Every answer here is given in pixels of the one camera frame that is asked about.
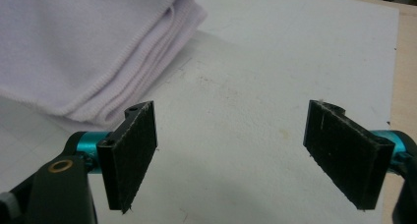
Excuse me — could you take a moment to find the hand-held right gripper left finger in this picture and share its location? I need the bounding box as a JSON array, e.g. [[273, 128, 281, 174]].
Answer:
[[96, 100, 158, 215]]

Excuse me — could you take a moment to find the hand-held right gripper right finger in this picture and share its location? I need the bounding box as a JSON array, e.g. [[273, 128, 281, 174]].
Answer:
[[303, 99, 396, 211]]

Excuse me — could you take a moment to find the lilac printed towel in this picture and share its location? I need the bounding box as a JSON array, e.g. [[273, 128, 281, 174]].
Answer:
[[0, 0, 209, 131]]

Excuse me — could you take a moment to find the white foam mat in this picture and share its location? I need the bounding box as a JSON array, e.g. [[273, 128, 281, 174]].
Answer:
[[0, 0, 400, 224]]

